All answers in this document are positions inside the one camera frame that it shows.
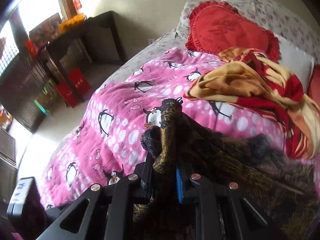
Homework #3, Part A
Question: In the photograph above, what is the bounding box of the dark wooden console table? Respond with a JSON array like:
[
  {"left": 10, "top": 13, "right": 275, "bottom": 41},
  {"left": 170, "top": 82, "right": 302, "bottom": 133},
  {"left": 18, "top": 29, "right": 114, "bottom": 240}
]
[{"left": 46, "top": 11, "right": 127, "bottom": 102}]

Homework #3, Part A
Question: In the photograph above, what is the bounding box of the window with wooden frame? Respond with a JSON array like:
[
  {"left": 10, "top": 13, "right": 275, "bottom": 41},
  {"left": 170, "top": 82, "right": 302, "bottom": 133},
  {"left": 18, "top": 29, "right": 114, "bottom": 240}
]
[{"left": 1, "top": 0, "right": 76, "bottom": 73}]

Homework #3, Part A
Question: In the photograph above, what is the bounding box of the red heart-shaped cushion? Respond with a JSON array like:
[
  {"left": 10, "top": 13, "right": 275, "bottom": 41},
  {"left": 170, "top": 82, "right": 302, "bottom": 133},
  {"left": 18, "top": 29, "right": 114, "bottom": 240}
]
[{"left": 185, "top": 1, "right": 280, "bottom": 61}]

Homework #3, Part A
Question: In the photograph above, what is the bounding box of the red and gold blanket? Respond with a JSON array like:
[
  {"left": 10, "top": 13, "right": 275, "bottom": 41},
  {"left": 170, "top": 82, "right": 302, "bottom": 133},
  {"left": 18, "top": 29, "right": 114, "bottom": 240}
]
[{"left": 184, "top": 47, "right": 319, "bottom": 159}]

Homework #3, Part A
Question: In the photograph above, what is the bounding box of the red gift bag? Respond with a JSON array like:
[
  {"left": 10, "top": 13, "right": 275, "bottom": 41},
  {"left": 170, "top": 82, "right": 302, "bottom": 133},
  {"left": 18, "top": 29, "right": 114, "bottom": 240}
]
[{"left": 55, "top": 67, "right": 92, "bottom": 108}]

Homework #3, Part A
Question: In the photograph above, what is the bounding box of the floral white pillow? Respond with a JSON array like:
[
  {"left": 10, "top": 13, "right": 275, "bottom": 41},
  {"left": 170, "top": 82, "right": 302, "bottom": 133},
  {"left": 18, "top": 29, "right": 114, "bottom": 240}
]
[{"left": 176, "top": 0, "right": 319, "bottom": 63}]

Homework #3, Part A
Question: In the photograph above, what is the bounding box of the floral bed sheet mattress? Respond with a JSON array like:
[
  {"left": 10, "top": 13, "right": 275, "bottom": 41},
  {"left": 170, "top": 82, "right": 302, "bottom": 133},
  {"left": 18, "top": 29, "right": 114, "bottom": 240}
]
[{"left": 103, "top": 29, "right": 187, "bottom": 85}]

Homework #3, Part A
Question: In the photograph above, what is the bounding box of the white wall socket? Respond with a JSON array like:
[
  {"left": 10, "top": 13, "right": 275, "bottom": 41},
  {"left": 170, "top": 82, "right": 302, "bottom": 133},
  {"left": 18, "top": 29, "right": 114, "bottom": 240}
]
[{"left": 148, "top": 38, "right": 155, "bottom": 44}]

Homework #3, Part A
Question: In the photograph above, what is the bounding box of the green colourful gift bag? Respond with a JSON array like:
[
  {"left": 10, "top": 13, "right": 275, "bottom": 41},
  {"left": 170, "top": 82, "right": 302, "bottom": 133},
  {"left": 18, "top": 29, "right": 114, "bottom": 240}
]
[{"left": 34, "top": 79, "right": 57, "bottom": 116}]

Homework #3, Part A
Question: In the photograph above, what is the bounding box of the orange plastic basket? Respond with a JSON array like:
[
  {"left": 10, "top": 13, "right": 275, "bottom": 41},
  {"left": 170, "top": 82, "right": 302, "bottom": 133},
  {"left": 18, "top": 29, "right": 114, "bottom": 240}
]
[{"left": 58, "top": 14, "right": 87, "bottom": 34}]

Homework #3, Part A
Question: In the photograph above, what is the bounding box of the dark batik patterned garment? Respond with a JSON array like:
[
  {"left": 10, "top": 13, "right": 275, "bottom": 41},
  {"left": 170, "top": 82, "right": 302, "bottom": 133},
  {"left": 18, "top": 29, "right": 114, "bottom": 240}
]
[{"left": 141, "top": 99, "right": 319, "bottom": 239}]

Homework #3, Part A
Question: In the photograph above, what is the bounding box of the pink penguin fleece blanket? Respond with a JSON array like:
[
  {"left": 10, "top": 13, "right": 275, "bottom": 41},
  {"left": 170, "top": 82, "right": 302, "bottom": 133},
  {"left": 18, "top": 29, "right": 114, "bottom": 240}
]
[{"left": 40, "top": 48, "right": 288, "bottom": 208}]

